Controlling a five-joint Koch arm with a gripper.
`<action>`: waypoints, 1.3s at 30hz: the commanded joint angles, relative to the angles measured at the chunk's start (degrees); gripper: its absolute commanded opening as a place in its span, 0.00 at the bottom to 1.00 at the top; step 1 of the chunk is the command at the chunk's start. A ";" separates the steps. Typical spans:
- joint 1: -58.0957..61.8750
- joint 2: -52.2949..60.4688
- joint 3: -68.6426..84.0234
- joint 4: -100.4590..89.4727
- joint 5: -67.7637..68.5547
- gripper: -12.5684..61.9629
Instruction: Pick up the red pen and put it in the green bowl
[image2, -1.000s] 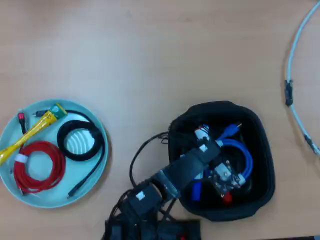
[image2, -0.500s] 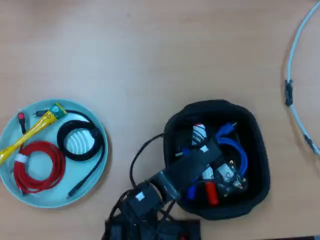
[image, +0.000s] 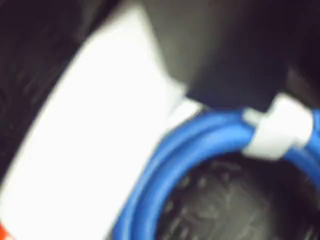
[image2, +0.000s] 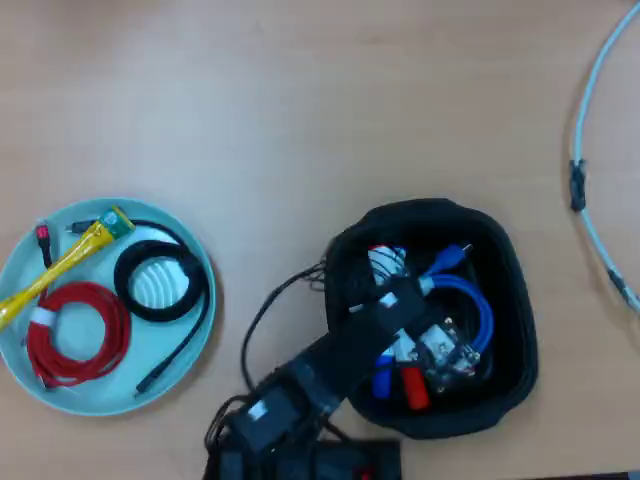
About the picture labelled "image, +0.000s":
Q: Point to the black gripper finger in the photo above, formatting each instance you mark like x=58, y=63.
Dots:
x=215, y=55

